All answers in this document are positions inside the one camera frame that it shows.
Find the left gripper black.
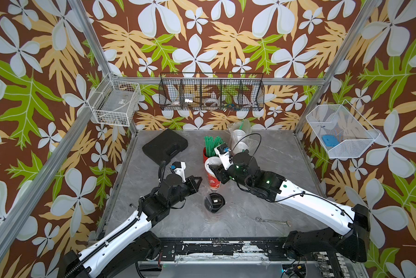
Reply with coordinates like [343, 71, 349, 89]
[167, 175, 202, 209]

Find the red cup white lid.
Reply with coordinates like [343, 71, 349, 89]
[232, 141, 249, 155]
[204, 156, 222, 191]
[232, 129, 247, 142]

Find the red cup white lid front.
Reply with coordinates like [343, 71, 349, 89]
[232, 141, 249, 155]

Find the clear plastic carrier bag front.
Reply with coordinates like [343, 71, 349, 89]
[228, 119, 260, 155]

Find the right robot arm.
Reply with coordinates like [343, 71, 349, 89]
[210, 152, 371, 262]

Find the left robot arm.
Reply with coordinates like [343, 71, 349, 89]
[58, 174, 203, 278]

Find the red plastic straw cup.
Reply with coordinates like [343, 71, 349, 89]
[203, 148, 209, 163]

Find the green wrapped straws bundle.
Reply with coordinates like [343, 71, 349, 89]
[204, 136, 224, 158]

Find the black plastic tool case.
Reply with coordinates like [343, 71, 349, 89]
[142, 129, 188, 165]

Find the metal wrench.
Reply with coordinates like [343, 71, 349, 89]
[255, 217, 292, 227]

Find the blue object in basket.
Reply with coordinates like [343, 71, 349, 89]
[322, 134, 340, 148]

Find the white mesh basket right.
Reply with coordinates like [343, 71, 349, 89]
[306, 100, 380, 159]

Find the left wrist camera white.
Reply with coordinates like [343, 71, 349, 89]
[170, 161, 186, 182]

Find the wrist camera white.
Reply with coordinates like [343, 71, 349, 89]
[214, 143, 233, 170]
[170, 161, 186, 182]

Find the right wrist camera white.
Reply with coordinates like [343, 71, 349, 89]
[214, 143, 233, 170]

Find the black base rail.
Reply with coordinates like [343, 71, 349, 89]
[145, 237, 289, 264]

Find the black wire basket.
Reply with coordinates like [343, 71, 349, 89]
[158, 73, 265, 111]

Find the white wire basket left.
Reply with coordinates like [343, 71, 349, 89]
[89, 74, 141, 127]

